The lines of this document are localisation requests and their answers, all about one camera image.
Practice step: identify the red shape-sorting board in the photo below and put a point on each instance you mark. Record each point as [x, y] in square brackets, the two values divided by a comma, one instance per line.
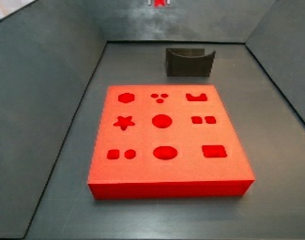
[167, 145]

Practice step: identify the red star-shaped peg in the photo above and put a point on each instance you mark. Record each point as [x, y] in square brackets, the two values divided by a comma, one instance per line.
[160, 3]

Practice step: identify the dark grey cradle fixture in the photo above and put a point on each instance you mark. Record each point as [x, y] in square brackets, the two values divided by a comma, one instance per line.
[189, 62]

